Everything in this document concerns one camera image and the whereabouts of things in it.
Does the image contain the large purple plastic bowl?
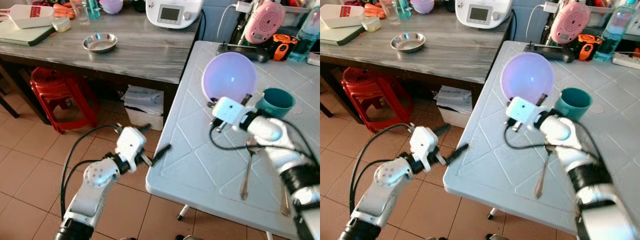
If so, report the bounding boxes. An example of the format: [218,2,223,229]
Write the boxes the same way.
[201,51,258,104]
[500,52,555,104]

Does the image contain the white box with papers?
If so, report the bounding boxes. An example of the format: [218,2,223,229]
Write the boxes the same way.
[433,85,474,129]
[122,85,165,132]

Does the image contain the teal plastic cup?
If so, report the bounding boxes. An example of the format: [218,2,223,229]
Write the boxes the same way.
[255,88,296,120]
[554,87,594,121]

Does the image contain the orange and black tool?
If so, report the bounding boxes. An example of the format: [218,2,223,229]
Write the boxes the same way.
[577,34,604,62]
[272,34,300,62]

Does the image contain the metal spoon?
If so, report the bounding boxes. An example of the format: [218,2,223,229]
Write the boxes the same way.
[533,145,554,200]
[239,139,262,201]

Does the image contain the pink round device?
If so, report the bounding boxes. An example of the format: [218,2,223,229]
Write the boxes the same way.
[243,1,286,45]
[550,1,591,45]

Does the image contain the clear bottle with blue liquid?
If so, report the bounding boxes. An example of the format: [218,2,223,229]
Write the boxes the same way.
[287,7,321,63]
[593,0,639,63]

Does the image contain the red plastic stool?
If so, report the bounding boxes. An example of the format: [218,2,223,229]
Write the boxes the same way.
[341,66,409,134]
[29,67,100,135]

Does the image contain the small steel bowl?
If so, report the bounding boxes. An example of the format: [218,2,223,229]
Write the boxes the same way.
[390,32,427,54]
[82,33,119,54]

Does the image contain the white kitchen appliance with screen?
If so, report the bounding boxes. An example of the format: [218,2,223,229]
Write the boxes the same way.
[455,0,514,30]
[145,0,205,30]

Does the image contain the metal cutlery piece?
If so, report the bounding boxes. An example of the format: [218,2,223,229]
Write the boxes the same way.
[279,179,292,217]

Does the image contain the green flat board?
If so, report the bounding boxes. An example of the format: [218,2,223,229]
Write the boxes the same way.
[0,21,56,47]
[320,23,366,47]

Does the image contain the small purple bowl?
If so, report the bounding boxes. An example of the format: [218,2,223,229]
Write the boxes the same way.
[410,0,436,15]
[99,0,124,15]

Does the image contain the clear drinking glass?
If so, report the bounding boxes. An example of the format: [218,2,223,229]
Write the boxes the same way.
[383,0,403,26]
[70,0,91,26]

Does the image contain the small pale lidded container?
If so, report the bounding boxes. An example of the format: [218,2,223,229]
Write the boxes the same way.
[51,17,72,33]
[361,16,382,33]

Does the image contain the white tray with red label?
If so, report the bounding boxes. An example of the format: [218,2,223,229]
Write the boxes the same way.
[0,4,56,30]
[320,4,366,29]

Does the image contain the orange carrots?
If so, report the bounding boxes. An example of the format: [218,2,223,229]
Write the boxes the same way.
[364,2,387,20]
[52,2,76,20]

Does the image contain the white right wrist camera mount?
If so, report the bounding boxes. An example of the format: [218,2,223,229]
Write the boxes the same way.
[212,96,251,129]
[505,96,544,129]

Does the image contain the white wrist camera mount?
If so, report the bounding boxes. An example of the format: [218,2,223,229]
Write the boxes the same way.
[505,96,544,129]
[409,126,440,168]
[116,126,148,173]
[212,96,251,129]

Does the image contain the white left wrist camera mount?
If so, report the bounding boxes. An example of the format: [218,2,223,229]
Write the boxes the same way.
[409,126,440,168]
[116,126,148,173]

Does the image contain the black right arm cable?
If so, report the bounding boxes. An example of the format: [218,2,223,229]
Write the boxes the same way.
[503,116,603,163]
[208,116,319,167]

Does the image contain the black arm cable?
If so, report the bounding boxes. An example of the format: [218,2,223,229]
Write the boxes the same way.
[208,116,319,167]
[503,116,603,163]
[348,122,414,216]
[59,123,124,221]

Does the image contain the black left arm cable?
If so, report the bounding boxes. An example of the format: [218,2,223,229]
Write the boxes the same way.
[59,123,124,221]
[348,122,414,216]

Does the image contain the white charger cable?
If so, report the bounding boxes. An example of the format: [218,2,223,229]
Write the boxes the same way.
[216,4,239,45]
[524,4,546,44]

